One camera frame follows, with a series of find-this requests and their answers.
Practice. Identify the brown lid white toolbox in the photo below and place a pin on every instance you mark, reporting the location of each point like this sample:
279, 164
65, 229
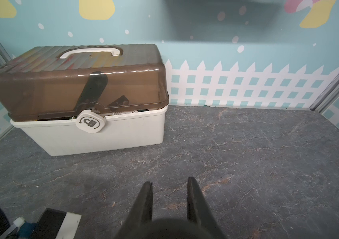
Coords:
81, 99

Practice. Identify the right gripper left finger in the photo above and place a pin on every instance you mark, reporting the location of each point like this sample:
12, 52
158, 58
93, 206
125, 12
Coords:
140, 213

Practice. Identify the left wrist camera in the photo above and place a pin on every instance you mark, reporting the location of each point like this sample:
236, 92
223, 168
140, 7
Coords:
53, 224

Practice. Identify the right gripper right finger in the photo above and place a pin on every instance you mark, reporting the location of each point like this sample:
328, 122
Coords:
198, 211

